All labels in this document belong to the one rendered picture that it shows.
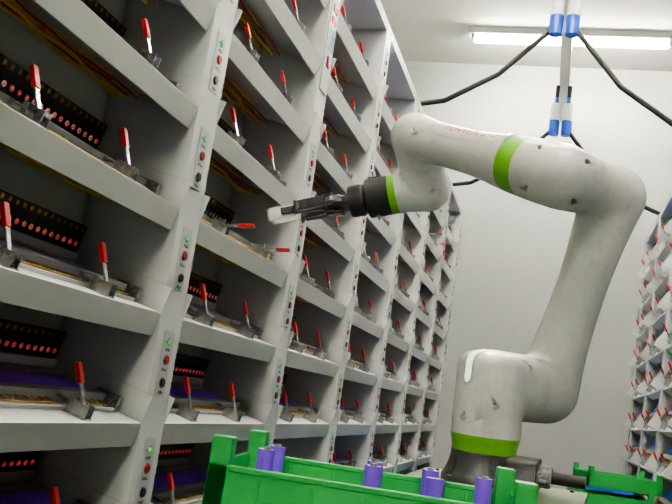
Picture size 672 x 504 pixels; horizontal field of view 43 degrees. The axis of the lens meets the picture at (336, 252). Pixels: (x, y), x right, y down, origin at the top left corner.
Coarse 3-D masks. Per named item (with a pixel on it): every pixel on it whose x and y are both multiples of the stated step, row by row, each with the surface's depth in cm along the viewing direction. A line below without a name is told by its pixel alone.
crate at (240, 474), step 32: (224, 448) 78; (256, 448) 96; (224, 480) 78; (256, 480) 78; (288, 480) 77; (320, 480) 77; (352, 480) 96; (384, 480) 96; (416, 480) 95; (512, 480) 93
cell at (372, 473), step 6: (366, 468) 87; (372, 468) 86; (378, 468) 86; (366, 474) 86; (372, 474) 86; (378, 474) 86; (366, 480) 86; (372, 480) 86; (378, 480) 86; (372, 486) 86; (378, 486) 86
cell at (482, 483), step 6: (480, 480) 91; (486, 480) 91; (492, 480) 91; (480, 486) 91; (486, 486) 91; (474, 492) 92; (480, 492) 91; (486, 492) 91; (474, 498) 91; (480, 498) 91; (486, 498) 91
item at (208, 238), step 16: (208, 240) 175; (224, 240) 182; (256, 240) 230; (224, 256) 185; (240, 256) 193; (256, 256) 202; (272, 256) 226; (288, 256) 227; (256, 272) 205; (272, 272) 215
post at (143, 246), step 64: (128, 0) 171; (192, 64) 165; (128, 128) 166; (192, 128) 162; (192, 192) 164; (128, 256) 160; (192, 256) 167; (64, 320) 161; (128, 384) 155; (128, 448) 152
